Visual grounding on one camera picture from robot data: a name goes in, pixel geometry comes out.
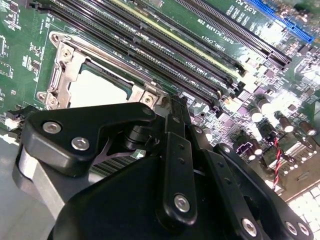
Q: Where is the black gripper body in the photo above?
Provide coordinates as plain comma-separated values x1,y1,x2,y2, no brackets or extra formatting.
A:
48,154,254,240

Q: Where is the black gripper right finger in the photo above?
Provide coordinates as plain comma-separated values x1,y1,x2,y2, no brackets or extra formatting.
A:
178,95,316,240

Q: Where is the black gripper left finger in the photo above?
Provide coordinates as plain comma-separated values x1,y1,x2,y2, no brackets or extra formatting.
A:
18,94,199,233

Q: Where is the silver CPU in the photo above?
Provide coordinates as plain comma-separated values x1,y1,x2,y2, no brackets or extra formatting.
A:
69,68,135,109

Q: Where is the metal socket cover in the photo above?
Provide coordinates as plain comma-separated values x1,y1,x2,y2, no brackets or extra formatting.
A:
61,43,166,107

